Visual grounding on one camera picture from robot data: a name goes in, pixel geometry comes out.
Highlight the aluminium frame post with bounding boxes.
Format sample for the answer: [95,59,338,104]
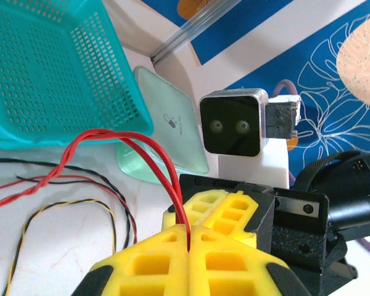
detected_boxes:
[149,0,244,64]

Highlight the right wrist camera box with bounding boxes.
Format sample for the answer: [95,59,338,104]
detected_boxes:
[199,88,303,189]

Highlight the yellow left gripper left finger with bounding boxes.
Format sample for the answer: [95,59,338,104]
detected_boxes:
[70,224,191,296]

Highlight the yellow and black twisted cable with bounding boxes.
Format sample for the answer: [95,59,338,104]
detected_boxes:
[1,199,117,296]

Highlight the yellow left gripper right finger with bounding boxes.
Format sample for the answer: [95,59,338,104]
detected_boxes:
[187,226,311,296]

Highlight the teal perforated plastic basket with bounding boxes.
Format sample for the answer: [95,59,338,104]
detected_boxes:
[0,0,154,151]

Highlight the red twisted cable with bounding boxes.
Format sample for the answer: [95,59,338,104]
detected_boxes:
[0,128,192,250]

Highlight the red and black cable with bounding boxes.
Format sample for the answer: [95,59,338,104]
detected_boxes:
[0,158,139,244]

